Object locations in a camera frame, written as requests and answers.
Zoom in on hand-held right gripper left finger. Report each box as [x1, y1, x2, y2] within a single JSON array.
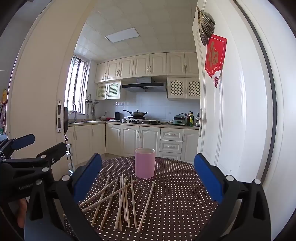
[[24, 152, 103, 241]]

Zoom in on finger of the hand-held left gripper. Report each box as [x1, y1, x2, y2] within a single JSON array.
[[0, 134, 36, 161], [0, 142, 67, 178]]

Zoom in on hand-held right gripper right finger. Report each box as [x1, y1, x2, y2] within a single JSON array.
[[194, 153, 271, 241]]

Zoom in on bunch of wooden chopsticks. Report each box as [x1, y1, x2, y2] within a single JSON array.
[[79, 173, 156, 233]]

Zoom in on pink cup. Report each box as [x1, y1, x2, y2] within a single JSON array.
[[134, 148, 156, 179]]

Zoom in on person's left hand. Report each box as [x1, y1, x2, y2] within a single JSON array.
[[18, 199, 28, 229]]

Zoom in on metal shelf rack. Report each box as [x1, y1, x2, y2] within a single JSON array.
[[66, 144, 74, 172]]

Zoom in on dark brown chair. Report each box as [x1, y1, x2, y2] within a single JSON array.
[[63, 107, 69, 135]]

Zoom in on metal door strike plate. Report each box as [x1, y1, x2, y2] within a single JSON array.
[[57, 100, 64, 133]]

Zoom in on brown polka dot tablecloth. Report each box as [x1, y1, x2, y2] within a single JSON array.
[[62, 156, 220, 241]]

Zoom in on cream lower kitchen cabinets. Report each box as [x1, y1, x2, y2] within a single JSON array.
[[65, 123, 200, 165]]

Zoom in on cream kitchen cabinets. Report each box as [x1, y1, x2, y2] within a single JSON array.
[[94, 52, 200, 100], [65, 123, 200, 165]]

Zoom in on green electric cooker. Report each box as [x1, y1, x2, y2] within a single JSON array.
[[173, 115, 187, 126]]

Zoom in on kitchen window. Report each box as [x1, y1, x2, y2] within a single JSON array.
[[64, 56, 89, 114]]

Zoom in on white door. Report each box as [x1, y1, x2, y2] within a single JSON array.
[[191, 0, 278, 204]]

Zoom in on metal wok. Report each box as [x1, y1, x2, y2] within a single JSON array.
[[123, 109, 148, 118]]

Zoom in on gas stove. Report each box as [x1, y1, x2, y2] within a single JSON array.
[[127, 119, 162, 125]]

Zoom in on range hood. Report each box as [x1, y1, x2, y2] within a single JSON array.
[[122, 77, 167, 93]]

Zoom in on red paper door decoration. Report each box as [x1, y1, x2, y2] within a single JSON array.
[[204, 34, 227, 88]]

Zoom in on cream upper kitchen cabinets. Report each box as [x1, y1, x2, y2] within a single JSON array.
[[94, 52, 200, 100]]

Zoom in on ceiling light panel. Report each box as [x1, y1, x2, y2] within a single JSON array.
[[105, 28, 141, 43]]

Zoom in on hanging leaf fan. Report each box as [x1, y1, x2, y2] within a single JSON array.
[[196, 6, 216, 46]]

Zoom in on metal door handle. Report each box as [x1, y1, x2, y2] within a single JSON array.
[[198, 108, 207, 137]]

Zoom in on wall utensil rack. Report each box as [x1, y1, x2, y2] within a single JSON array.
[[85, 94, 100, 118]]

